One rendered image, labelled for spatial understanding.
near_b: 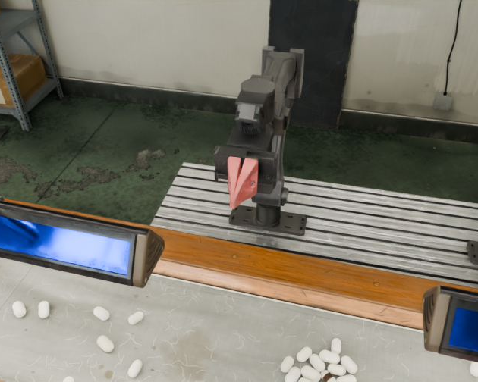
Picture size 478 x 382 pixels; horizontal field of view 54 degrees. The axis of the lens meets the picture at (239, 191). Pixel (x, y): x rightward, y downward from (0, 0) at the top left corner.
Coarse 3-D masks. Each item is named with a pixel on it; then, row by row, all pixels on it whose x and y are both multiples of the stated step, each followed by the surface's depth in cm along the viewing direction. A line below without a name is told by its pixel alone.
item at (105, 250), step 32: (0, 224) 64; (32, 224) 63; (64, 224) 62; (96, 224) 61; (0, 256) 65; (32, 256) 63; (64, 256) 62; (96, 256) 61; (128, 256) 60; (160, 256) 66
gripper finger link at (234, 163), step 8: (232, 160) 72; (240, 160) 72; (232, 168) 71; (240, 168) 73; (232, 176) 71; (264, 176) 76; (272, 176) 76; (232, 184) 70; (264, 184) 75; (272, 184) 75; (232, 192) 69; (256, 192) 76; (264, 192) 76
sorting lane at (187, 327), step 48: (0, 288) 99; (48, 288) 99; (96, 288) 99; (144, 288) 99; (192, 288) 99; (0, 336) 90; (48, 336) 90; (96, 336) 90; (144, 336) 90; (192, 336) 90; (240, 336) 90; (288, 336) 90; (336, 336) 90; (384, 336) 90
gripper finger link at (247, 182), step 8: (216, 152) 73; (224, 152) 73; (232, 152) 73; (240, 152) 73; (216, 160) 74; (224, 160) 73; (248, 160) 72; (256, 160) 72; (248, 168) 71; (256, 168) 72; (240, 176) 70; (248, 176) 71; (256, 176) 73; (240, 184) 70; (248, 184) 74; (256, 184) 74; (240, 192) 70; (248, 192) 74; (232, 200) 69; (240, 200) 71; (232, 208) 69
